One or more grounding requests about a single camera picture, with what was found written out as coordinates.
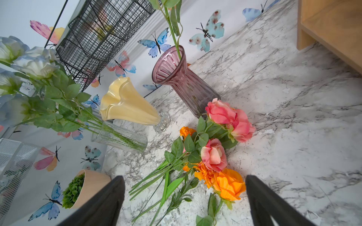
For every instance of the pink artificial rose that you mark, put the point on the pink artificial rose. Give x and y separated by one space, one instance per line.
235 121

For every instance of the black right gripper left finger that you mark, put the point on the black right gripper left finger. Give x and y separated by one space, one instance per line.
101 210

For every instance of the potted green succulent plant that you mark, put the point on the potted green succulent plant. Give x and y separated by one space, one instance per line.
83 187

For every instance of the orange flower front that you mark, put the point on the orange flower front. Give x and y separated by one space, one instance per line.
229 184

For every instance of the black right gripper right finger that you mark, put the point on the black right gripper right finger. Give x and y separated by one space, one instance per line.
266 206

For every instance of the wooden corner shelf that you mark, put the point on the wooden corner shelf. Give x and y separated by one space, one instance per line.
337 25

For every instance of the yellow ruffled vase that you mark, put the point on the yellow ruffled vase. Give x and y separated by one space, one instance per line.
123 102

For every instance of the white mesh wall basket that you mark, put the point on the white mesh wall basket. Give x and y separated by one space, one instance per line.
16 160

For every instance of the purple ribbed glass vase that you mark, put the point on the purple ribbed glass vase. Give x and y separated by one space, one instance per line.
171 69

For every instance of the orange artificial flower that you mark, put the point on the orange artificial flower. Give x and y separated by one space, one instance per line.
171 10

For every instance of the small orange marigold flower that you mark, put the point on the small orange marigold flower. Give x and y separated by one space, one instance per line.
186 131

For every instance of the pile of green flower stems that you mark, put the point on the pile of green flower stems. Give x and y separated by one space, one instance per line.
182 170

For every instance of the clear glass vase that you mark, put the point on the clear glass vase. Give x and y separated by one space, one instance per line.
124 139

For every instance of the black wire wall basket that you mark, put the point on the black wire wall basket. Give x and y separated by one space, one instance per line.
97 33

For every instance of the white rose stem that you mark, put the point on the white rose stem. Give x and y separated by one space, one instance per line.
35 67
10 84
50 54
11 49
14 110

